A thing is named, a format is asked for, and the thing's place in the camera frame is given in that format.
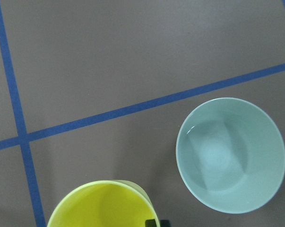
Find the yellow plastic cup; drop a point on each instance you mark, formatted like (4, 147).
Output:
(104, 203)

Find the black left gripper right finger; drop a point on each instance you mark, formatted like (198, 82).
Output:
(164, 223)

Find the light green bowl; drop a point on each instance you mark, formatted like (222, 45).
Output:
(230, 155)

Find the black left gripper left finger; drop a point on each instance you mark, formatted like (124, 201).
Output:
(150, 223)

